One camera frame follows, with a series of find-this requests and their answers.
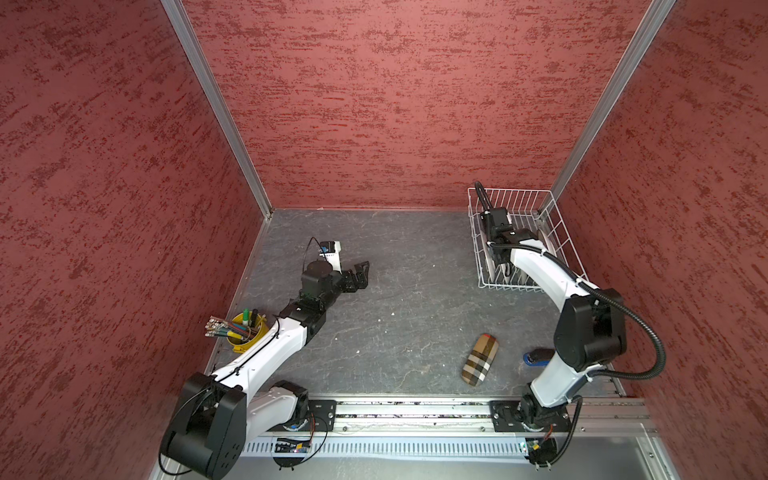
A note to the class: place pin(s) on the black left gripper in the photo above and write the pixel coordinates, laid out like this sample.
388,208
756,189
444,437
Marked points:
351,286

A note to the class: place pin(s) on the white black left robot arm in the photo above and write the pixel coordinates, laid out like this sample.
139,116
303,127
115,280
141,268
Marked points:
258,360

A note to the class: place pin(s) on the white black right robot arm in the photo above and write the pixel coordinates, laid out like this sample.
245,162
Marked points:
589,334

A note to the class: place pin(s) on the pink plate in rack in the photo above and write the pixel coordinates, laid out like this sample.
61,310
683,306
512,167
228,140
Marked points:
548,238

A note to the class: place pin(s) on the plaid glasses case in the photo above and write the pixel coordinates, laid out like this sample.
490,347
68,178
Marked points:
479,360

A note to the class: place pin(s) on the blue black box cutter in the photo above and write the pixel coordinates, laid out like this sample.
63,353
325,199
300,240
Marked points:
539,357

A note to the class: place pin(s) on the bundle of coloured pens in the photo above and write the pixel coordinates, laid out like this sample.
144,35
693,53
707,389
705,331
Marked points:
216,327

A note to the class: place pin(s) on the white wire dish rack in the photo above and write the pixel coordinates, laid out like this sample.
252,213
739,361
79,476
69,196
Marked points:
525,208

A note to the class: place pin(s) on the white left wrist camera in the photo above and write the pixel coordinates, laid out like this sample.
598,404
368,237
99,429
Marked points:
330,251

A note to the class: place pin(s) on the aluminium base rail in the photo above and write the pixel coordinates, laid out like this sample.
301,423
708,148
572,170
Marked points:
475,429

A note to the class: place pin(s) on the aluminium left corner post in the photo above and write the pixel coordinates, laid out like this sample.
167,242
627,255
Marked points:
188,39

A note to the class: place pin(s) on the aluminium corner post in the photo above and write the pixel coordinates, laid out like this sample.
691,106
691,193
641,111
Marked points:
188,39
646,31

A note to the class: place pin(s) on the aluminium right corner post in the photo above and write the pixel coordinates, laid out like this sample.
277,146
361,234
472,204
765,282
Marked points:
646,31

